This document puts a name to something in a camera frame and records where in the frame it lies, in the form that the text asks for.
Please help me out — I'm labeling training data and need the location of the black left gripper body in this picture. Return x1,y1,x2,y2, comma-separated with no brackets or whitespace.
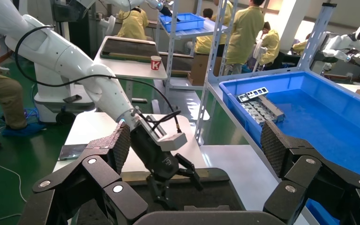
131,125,180,181

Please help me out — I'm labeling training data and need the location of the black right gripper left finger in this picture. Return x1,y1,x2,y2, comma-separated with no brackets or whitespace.
18,120,149,225

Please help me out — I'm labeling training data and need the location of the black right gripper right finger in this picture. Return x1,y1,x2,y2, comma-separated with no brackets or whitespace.
260,120,360,225

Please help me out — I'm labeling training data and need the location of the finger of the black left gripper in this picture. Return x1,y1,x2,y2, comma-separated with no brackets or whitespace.
147,176,178,212
175,154,204,191

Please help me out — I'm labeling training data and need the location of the black device on robot base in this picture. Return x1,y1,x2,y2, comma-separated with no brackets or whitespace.
62,94,83,104

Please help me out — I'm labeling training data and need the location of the black tray container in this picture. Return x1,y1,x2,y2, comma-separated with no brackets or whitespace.
75,167,246,225

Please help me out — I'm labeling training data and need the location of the long grey metal part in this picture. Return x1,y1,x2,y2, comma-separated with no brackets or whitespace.
257,94,286,123

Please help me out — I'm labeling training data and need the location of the flat grey metal part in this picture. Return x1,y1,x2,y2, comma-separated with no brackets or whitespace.
240,102,269,127
248,100,278,122

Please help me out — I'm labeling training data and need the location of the grey windowed metal part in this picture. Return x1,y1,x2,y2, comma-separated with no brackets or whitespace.
245,87,270,100

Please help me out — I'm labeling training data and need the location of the dark smartphone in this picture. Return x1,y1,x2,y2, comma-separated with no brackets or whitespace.
58,143,89,161

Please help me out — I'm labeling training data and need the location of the large blue plastic bin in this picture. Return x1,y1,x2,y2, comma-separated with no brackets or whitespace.
218,70,360,225

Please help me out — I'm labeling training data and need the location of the white side table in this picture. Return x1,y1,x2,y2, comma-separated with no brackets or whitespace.
89,35,169,114

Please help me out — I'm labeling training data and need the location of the red white paper cup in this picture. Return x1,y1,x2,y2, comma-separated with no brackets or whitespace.
150,55,162,71

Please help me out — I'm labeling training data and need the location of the white background table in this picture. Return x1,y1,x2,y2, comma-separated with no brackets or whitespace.
337,82,360,105

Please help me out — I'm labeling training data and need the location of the white robot column base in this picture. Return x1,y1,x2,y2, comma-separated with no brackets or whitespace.
33,60,99,125

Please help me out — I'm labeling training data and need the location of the brown cardboard box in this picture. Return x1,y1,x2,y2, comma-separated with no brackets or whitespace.
187,54,214,87

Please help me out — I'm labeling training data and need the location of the seated operator in tan trousers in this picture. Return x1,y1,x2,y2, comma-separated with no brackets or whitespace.
0,36,45,183

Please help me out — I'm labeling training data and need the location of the black-haired person in yellow coat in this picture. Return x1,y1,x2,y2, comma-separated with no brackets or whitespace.
195,7,230,56

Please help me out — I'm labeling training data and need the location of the white humanoid robot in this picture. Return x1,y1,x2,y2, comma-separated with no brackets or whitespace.
310,23,360,75

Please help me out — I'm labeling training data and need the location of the seated person in yellow coat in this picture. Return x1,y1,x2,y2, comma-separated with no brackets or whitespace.
254,21,283,71

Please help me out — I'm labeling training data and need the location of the blue plastic crate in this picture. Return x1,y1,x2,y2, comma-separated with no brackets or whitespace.
159,13,206,33

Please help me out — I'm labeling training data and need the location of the standing person in yellow coat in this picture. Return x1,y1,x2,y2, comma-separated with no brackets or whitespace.
225,0,265,76

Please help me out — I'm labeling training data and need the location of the white floor cable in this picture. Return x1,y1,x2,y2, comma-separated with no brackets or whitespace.
0,126,28,224

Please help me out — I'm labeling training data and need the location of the blue cable bundle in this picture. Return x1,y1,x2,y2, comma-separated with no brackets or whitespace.
23,107,40,122

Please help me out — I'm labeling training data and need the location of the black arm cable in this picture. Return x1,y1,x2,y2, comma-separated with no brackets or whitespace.
14,25,182,134

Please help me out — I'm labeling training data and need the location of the grey perforated rack post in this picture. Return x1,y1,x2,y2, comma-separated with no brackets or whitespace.
195,0,240,146
297,2,338,73

